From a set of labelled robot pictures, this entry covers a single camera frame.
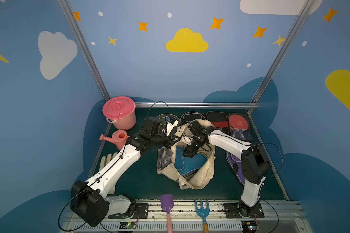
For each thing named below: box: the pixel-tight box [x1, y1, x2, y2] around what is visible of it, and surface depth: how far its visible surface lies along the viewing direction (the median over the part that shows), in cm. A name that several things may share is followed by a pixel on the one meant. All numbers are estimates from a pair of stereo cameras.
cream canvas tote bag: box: [157, 119, 216, 190], surface depth 74 cm
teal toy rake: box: [194, 199, 210, 233], surface depth 75 cm
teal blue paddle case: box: [174, 146, 208, 177], surface depth 84 cm
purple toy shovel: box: [160, 193, 175, 233], surface depth 78 cm
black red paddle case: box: [205, 111, 229, 135], surface depth 117 cm
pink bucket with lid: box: [102, 96, 137, 131], surface depth 98 cm
